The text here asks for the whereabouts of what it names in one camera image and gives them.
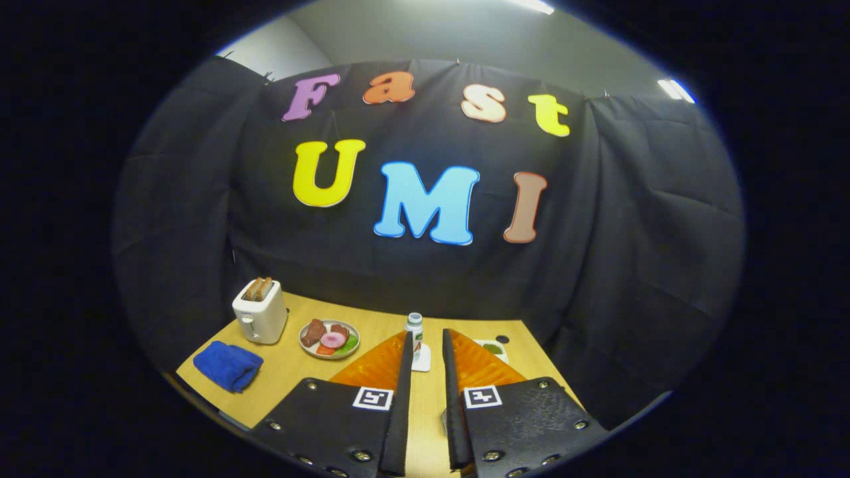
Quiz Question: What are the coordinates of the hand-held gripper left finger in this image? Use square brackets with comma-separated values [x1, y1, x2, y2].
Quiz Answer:
[251, 330, 414, 478]

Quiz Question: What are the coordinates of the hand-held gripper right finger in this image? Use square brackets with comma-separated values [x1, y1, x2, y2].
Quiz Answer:
[442, 328, 608, 478]

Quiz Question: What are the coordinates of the white divided bean dish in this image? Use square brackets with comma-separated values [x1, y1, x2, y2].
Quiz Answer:
[475, 339, 509, 364]

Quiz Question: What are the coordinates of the white drink bottle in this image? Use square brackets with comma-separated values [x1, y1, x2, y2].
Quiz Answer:
[405, 312, 424, 362]

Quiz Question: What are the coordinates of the white oval food plate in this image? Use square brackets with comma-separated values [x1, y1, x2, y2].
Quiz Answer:
[299, 319, 361, 360]

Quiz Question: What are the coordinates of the white toaster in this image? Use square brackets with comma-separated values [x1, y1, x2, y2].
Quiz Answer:
[232, 279, 289, 345]

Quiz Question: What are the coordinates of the blue folded towel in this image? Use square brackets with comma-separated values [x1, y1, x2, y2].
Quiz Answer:
[193, 341, 264, 394]

